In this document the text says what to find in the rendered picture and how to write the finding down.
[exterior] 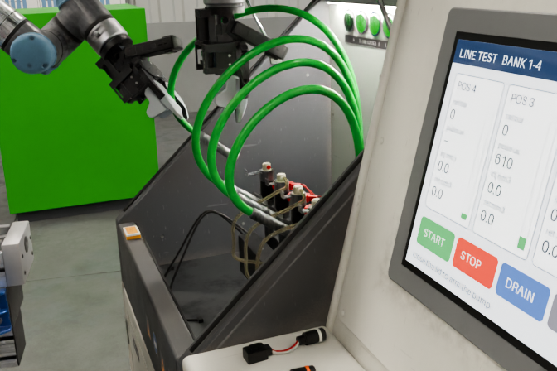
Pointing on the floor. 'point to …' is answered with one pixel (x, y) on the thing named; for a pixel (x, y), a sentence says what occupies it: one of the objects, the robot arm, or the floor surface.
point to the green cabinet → (73, 132)
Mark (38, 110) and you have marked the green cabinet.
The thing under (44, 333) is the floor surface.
